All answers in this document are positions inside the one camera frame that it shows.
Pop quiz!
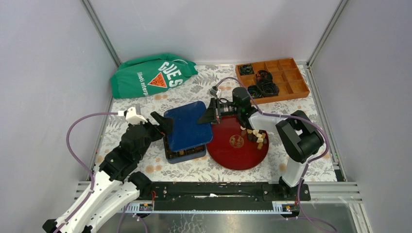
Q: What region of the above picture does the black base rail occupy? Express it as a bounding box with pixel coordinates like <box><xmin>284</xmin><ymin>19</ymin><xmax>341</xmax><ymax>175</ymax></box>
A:
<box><xmin>136</xmin><ymin>182</ymin><xmax>311</xmax><ymax>212</ymax></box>

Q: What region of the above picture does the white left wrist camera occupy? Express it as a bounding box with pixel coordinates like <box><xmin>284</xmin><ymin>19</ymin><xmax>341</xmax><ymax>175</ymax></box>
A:
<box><xmin>124</xmin><ymin>104</ymin><xmax>148</xmax><ymax>125</ymax></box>

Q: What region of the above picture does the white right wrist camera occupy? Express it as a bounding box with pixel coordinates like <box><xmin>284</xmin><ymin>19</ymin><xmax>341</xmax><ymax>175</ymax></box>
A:
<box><xmin>209</xmin><ymin>86</ymin><xmax>222</xmax><ymax>99</ymax></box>

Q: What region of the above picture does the blue chocolate box with tray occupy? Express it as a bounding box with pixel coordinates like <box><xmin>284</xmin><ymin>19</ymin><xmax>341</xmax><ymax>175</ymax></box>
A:
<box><xmin>163</xmin><ymin>136</ymin><xmax>207</xmax><ymax>164</ymax></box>

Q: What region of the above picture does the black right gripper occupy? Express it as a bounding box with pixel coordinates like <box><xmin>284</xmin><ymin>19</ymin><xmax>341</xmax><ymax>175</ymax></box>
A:
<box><xmin>197</xmin><ymin>97</ymin><xmax>240</xmax><ymax>126</ymax></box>

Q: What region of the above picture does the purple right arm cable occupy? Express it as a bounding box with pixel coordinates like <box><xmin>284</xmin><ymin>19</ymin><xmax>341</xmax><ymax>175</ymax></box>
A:
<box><xmin>215</xmin><ymin>76</ymin><xmax>339</xmax><ymax>233</ymax></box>

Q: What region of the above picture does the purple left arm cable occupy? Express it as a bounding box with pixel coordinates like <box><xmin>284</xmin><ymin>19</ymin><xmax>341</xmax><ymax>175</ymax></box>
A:
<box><xmin>53</xmin><ymin>111</ymin><xmax>126</xmax><ymax>233</ymax></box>

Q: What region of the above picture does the green printed bag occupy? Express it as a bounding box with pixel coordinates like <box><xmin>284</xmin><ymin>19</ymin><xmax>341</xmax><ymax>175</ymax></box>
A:
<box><xmin>110</xmin><ymin>53</ymin><xmax>198</xmax><ymax>99</ymax></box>

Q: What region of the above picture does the blue box lid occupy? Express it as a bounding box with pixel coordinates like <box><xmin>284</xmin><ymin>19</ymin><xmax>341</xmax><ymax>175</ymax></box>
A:
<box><xmin>164</xmin><ymin>101</ymin><xmax>213</xmax><ymax>152</ymax></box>

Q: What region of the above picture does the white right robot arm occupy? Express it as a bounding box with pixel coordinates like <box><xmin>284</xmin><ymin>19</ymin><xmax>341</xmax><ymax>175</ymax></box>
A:
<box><xmin>197</xmin><ymin>87</ymin><xmax>325</xmax><ymax>200</ymax></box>

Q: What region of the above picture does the orange wooden divider tray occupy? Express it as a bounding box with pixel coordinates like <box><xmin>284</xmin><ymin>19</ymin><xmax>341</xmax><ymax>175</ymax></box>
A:
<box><xmin>235</xmin><ymin>58</ymin><xmax>310</xmax><ymax>104</ymax></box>

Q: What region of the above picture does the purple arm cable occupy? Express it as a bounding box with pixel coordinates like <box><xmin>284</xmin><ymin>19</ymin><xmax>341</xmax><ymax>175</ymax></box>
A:
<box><xmin>53</xmin><ymin>111</ymin><xmax>126</xmax><ymax>233</ymax></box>
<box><xmin>215</xmin><ymin>76</ymin><xmax>339</xmax><ymax>233</ymax></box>

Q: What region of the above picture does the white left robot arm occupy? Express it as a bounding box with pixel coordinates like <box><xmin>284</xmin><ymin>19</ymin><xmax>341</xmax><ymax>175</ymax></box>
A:
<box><xmin>42</xmin><ymin>107</ymin><xmax>174</xmax><ymax>233</ymax></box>

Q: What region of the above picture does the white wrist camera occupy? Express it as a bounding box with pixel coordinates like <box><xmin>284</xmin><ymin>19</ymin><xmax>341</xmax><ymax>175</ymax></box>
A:
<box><xmin>124</xmin><ymin>104</ymin><xmax>148</xmax><ymax>125</ymax></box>
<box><xmin>209</xmin><ymin>86</ymin><xmax>222</xmax><ymax>99</ymax></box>

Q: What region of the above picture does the red round plate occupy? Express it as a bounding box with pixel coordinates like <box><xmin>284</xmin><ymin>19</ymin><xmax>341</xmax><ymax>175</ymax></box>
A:
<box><xmin>206</xmin><ymin>116</ymin><xmax>269</xmax><ymax>170</ymax></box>

